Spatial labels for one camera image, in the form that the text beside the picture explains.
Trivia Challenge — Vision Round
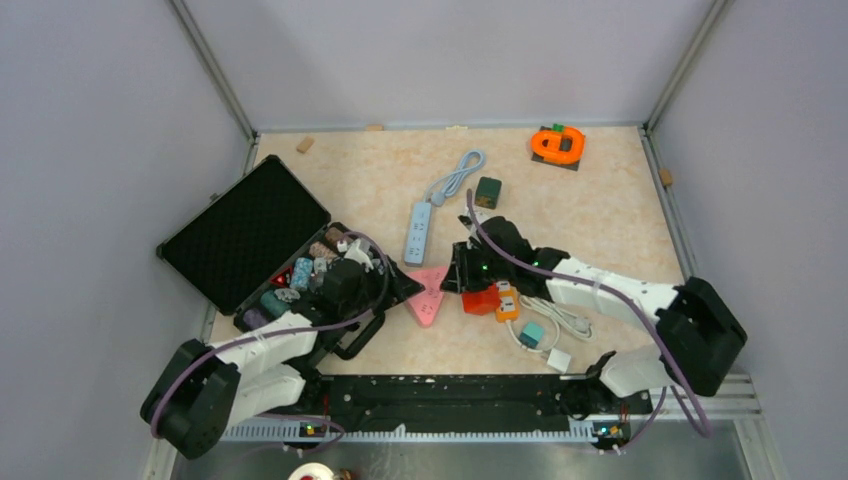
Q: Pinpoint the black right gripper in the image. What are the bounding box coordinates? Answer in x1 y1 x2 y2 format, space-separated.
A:
441 241 513 294

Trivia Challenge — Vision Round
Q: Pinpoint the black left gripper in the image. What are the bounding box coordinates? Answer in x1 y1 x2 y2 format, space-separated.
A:
340 255 423 317

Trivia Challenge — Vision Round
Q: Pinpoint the pink triangular power strip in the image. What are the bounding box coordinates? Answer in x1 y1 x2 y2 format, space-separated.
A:
405 266 448 328

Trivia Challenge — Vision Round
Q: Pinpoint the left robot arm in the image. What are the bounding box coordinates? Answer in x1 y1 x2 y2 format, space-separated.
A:
140 258 425 459

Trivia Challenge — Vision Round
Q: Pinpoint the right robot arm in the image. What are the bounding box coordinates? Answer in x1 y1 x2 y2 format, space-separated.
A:
441 214 748 412

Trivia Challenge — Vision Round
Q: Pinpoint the white plug adapter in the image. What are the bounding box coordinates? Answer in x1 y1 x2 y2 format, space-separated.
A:
546 348 572 373

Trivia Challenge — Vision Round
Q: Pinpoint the red cube socket adapter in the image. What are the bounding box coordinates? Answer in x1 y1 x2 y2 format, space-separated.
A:
461 285 501 316

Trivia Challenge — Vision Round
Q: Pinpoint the orange power strip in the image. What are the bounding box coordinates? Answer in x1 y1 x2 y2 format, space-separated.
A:
495 281 520 324

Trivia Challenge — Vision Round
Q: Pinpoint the light blue power strip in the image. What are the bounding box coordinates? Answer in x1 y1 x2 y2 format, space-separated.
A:
403 202 433 267

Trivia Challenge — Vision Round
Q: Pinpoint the dark green cube adapter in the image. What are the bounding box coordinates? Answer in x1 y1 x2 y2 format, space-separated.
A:
474 176 502 210

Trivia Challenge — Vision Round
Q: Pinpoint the teal cube adapter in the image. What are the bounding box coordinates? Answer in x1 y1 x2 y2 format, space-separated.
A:
518 322 545 350

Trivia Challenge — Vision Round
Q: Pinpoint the poker chip stack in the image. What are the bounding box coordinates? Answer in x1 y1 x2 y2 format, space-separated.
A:
289 257 314 291

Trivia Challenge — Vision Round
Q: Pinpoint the black poker chip case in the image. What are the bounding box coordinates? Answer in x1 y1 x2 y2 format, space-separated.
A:
156 155 392 360

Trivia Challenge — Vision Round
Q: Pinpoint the small wooden block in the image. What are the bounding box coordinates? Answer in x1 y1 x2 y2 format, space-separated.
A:
296 136 315 154

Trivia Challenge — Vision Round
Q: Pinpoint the wooden block at right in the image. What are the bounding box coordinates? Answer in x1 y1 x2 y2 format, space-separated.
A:
658 168 674 188

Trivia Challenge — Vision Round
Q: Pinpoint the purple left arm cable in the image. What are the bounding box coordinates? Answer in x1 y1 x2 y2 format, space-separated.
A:
149 230 392 458

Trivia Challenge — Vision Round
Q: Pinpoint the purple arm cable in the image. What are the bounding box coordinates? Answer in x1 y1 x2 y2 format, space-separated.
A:
149 230 392 458
464 188 715 452

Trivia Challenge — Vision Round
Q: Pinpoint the light blue coiled cable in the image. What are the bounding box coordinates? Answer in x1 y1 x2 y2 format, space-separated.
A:
422 149 488 207

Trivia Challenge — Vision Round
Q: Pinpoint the white coiled cable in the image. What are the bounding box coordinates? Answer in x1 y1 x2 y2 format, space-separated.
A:
506 294 598 352

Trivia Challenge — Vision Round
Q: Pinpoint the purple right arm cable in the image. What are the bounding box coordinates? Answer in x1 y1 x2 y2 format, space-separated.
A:
464 188 715 452

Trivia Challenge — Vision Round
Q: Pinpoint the orange ring toy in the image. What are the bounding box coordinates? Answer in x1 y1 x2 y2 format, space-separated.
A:
529 127 587 166

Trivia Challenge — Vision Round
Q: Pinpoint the dark square base plate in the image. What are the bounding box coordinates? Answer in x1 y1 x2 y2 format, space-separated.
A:
531 124 587 173

